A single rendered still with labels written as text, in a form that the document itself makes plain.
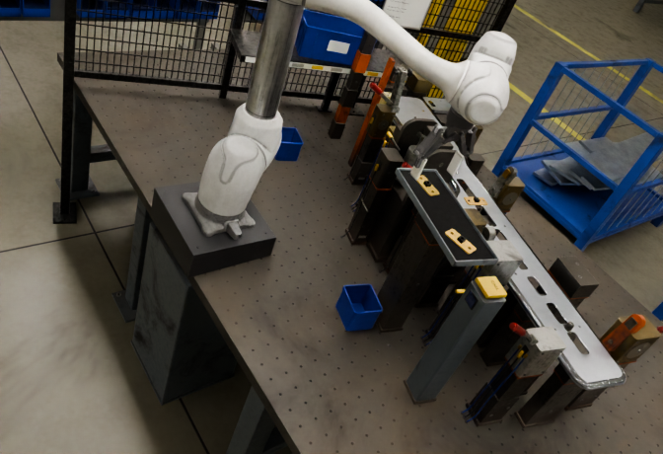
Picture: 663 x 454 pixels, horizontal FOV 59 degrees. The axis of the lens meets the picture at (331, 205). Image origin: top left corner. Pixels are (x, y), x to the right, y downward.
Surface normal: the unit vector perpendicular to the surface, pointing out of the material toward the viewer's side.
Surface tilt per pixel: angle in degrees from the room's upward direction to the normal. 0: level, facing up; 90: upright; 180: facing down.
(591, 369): 0
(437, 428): 0
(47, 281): 0
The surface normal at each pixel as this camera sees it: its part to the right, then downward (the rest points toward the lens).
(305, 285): 0.29, -0.74
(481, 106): -0.09, 0.62
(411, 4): 0.32, 0.67
